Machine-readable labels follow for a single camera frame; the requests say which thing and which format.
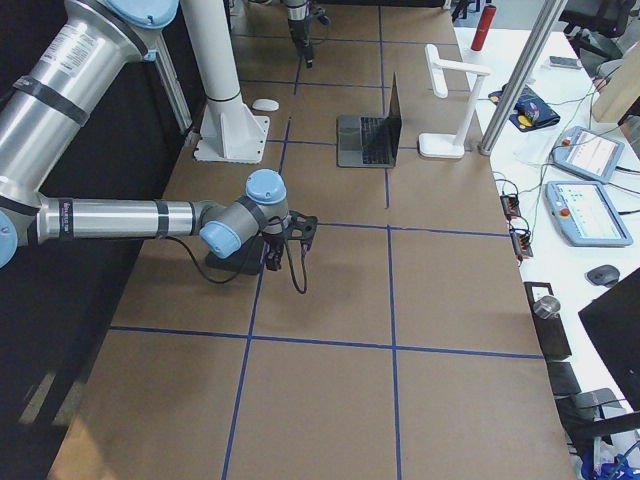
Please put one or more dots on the near grey teach pendant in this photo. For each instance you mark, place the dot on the near grey teach pendant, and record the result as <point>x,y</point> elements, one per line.
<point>585,215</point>

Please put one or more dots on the black desk mouse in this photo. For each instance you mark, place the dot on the black desk mouse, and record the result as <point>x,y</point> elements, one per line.
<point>603,275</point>

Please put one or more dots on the dark blue patterned pouch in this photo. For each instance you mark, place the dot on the dark blue patterned pouch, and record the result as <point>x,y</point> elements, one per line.
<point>532,113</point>

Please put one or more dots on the grey teach pendant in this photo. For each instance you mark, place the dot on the grey teach pendant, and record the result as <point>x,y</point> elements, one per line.
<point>587,154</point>
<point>585,215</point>

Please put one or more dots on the black box under cylinder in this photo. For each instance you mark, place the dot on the black box under cylinder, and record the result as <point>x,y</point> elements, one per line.
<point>550,331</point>

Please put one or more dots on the orange black usb hub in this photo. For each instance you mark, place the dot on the orange black usb hub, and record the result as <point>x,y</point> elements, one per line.
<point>510,206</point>
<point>521,242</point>

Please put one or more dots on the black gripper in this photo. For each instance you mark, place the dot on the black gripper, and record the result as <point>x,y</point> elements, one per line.
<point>302,35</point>
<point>273,244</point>

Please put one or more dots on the white computer mouse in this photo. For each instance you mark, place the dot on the white computer mouse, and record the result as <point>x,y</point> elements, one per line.
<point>265,105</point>

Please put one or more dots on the red cylindrical bottle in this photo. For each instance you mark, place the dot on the red cylindrical bottle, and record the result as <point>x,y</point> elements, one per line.
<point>483,27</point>

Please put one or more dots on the far orange black usb hub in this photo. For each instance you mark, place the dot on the far orange black usb hub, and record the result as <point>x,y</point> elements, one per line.
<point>510,206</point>

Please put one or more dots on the far grey teach pendant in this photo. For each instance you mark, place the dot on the far grey teach pendant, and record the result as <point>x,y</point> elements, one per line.
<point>587,154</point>

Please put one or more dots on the aluminium frame post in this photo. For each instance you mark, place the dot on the aluminium frame post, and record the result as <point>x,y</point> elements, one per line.
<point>542,28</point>

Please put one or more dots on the grey laptop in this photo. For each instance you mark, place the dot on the grey laptop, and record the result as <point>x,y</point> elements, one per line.
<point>370,142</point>

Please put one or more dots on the near orange black usb hub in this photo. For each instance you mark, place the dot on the near orange black usb hub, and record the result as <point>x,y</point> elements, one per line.
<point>521,242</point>

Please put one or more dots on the black mouse pad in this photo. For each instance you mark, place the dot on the black mouse pad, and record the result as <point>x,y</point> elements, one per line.
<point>247,260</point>

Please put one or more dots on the black monitor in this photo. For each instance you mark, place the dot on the black monitor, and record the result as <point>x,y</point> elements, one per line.
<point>611,322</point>

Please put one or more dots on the smartphone on desk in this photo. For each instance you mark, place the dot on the smartphone on desk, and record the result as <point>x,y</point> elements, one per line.
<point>565,62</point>

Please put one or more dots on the silver metal cylinder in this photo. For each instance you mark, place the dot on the silver metal cylinder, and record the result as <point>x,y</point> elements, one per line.
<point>546,307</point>

